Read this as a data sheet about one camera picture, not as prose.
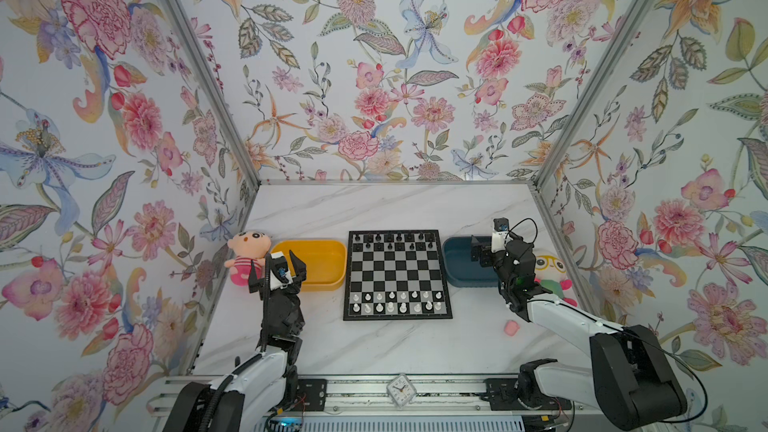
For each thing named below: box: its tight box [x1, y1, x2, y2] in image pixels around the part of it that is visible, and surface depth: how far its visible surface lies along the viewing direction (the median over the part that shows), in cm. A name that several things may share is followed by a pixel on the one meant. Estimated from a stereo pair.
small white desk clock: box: [386, 374, 417, 409], surface depth 75 cm
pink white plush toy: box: [533, 248, 578, 307], surface depth 90 cm
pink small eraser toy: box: [504, 320, 520, 337], surface depth 86 cm
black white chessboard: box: [343, 230, 453, 321], surface depth 95 cm
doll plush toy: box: [224, 230, 272, 287], surface depth 97 cm
